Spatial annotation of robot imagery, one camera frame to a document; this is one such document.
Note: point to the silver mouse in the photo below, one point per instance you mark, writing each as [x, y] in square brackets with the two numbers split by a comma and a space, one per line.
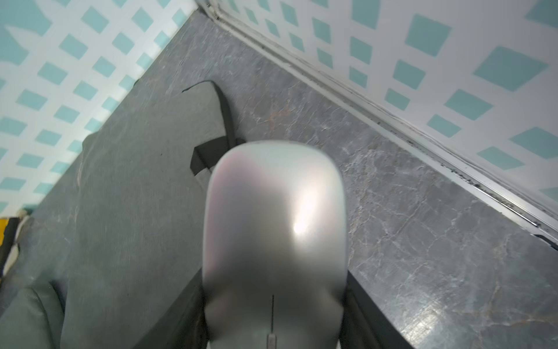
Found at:
[275, 248]

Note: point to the grey laptop bag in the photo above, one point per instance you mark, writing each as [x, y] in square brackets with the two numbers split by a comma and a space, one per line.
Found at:
[34, 319]
[120, 236]

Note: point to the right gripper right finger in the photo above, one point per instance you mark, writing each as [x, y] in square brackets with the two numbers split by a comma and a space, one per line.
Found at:
[364, 325]

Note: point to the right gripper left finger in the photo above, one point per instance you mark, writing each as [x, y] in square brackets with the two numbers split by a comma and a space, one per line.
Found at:
[183, 325]

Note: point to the yellow black pliers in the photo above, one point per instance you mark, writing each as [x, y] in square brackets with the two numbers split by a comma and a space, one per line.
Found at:
[9, 247]

